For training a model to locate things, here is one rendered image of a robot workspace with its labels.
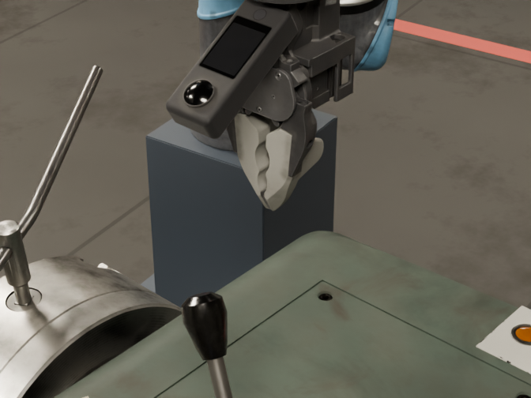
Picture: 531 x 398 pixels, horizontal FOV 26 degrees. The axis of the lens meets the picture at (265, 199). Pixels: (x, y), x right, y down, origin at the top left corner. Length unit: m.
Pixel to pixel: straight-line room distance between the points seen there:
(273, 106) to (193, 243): 0.77
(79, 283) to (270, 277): 0.18
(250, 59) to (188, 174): 0.76
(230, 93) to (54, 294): 0.33
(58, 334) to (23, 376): 0.05
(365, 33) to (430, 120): 2.54
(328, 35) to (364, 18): 0.55
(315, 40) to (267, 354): 0.27
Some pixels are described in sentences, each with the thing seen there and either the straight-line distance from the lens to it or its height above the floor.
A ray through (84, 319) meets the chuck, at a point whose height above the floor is 1.24.
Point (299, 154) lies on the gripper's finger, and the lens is 0.93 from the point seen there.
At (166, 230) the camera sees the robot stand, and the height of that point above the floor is 0.95.
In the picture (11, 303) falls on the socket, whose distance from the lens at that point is 1.10.
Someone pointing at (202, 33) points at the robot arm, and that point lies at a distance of 1.56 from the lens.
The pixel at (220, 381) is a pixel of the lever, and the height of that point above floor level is 1.35.
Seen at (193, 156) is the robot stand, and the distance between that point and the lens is 1.59.
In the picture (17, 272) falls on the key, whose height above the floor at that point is 1.28.
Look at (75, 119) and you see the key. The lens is 1.15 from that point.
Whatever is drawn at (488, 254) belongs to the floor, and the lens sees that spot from 3.36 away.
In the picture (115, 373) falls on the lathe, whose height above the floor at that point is 1.25.
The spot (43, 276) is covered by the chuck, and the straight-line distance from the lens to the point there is 1.13.
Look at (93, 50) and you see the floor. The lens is 4.56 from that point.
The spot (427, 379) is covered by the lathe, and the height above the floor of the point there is 1.25.
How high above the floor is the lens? 1.89
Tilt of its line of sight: 32 degrees down
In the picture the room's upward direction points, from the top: straight up
